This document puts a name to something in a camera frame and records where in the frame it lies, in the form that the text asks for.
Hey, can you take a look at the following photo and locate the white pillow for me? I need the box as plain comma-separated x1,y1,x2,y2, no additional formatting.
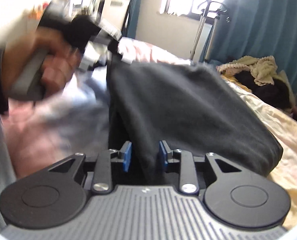
278,70,296,104

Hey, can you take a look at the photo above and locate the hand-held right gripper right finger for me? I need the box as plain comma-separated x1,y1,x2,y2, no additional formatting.
159,140,243,193

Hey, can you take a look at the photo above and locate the wide blue curtain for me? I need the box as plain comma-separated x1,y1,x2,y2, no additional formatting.
209,0,297,97

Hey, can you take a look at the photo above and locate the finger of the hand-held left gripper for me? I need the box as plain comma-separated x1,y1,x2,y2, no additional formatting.
108,41,134,64

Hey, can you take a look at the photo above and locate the white folding chair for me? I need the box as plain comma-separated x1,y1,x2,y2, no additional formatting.
104,0,131,33

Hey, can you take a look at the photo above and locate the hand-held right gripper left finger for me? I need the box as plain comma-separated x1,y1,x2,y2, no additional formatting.
48,141,133,193

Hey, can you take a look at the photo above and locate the garment steamer stand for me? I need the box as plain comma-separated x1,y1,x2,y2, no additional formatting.
191,0,232,61

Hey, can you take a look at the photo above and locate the black clothing heap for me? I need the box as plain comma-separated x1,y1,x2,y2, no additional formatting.
235,72,292,111

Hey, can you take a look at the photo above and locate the person's left hand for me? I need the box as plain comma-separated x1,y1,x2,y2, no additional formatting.
3,27,81,93

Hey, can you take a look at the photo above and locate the black cotton garment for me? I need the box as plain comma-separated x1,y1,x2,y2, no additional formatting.
108,54,283,184

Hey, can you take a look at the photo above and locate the cream fleece blanket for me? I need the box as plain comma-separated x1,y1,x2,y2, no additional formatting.
218,55,279,86

